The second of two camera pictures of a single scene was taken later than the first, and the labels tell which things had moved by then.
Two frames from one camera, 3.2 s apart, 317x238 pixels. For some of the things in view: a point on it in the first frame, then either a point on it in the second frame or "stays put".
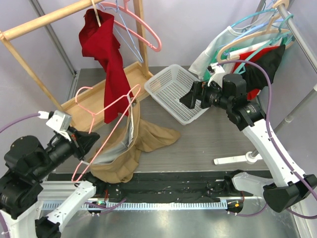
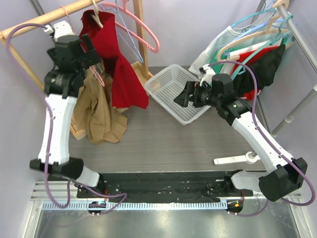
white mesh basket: [170, 86] stays put
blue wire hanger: [117, 10] stays put
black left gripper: [82, 142] to [89, 56]
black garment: [255, 77] stays put
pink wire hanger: [82, 166] to [92, 68]
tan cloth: [121, 147] to [94, 111]
